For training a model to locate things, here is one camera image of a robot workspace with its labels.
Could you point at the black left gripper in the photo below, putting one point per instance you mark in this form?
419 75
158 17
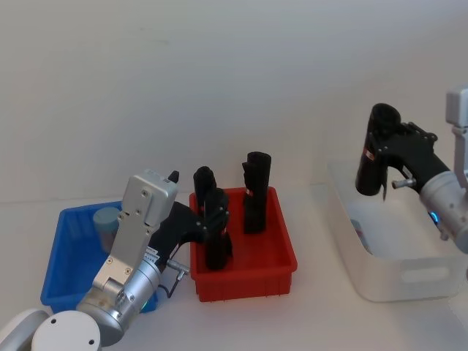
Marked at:
175 226

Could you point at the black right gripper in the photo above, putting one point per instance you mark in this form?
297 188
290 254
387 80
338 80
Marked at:
413 157

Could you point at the black cloth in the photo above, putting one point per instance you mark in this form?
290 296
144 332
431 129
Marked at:
256 197
203 183
219 256
371 175

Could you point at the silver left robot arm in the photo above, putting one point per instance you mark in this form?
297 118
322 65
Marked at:
128 237

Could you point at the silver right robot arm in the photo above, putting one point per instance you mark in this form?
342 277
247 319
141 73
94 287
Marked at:
444 197

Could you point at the red plastic bin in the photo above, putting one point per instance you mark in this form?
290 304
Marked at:
252 270

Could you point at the small pink blue item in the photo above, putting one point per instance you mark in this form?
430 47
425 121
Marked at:
360 230

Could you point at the pale blue pink cylinder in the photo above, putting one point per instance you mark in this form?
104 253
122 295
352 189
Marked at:
104 226

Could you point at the white plastic bin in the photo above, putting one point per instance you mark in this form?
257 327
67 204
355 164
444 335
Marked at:
387 270

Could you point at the blue plastic bin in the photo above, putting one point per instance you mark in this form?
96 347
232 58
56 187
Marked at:
69 267

